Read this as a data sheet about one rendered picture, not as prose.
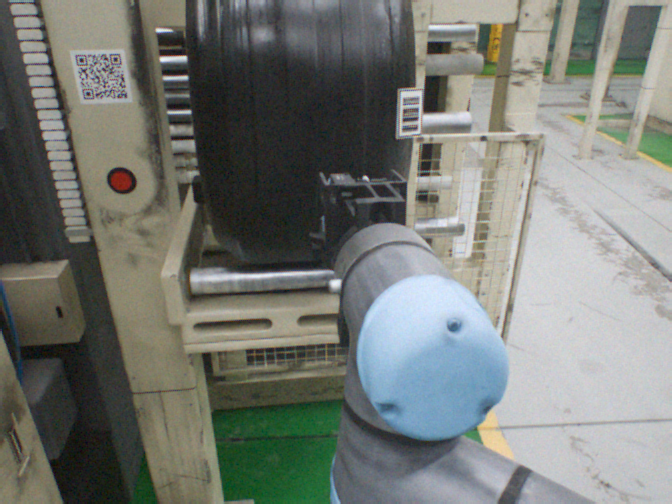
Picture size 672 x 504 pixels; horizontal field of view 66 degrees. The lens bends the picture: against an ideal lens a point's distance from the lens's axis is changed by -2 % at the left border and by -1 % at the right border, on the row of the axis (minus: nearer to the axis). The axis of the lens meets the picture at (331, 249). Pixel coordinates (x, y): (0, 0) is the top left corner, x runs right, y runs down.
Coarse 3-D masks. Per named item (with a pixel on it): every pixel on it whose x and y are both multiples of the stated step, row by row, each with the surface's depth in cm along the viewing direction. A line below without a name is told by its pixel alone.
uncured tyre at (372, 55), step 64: (192, 0) 62; (256, 0) 60; (320, 0) 61; (384, 0) 62; (192, 64) 62; (256, 64) 60; (320, 64) 61; (384, 64) 62; (192, 128) 69; (256, 128) 62; (320, 128) 63; (384, 128) 64; (256, 192) 67; (256, 256) 79
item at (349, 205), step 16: (320, 176) 47; (336, 176) 48; (400, 176) 46; (320, 192) 48; (336, 192) 45; (352, 192) 45; (368, 192) 43; (384, 192) 44; (400, 192) 46; (336, 208) 44; (352, 208) 42; (368, 208) 39; (384, 208) 39; (400, 208) 39; (336, 224) 45; (352, 224) 41; (368, 224) 39; (336, 240) 45; (336, 256) 39
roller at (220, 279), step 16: (192, 272) 85; (208, 272) 85; (224, 272) 85; (240, 272) 85; (256, 272) 85; (272, 272) 86; (288, 272) 86; (304, 272) 86; (320, 272) 86; (192, 288) 84; (208, 288) 85; (224, 288) 85; (240, 288) 85; (256, 288) 86; (272, 288) 86; (288, 288) 87; (304, 288) 88
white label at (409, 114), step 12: (408, 96) 64; (420, 96) 65; (408, 108) 65; (420, 108) 66; (396, 120) 65; (408, 120) 65; (420, 120) 66; (396, 132) 65; (408, 132) 66; (420, 132) 67
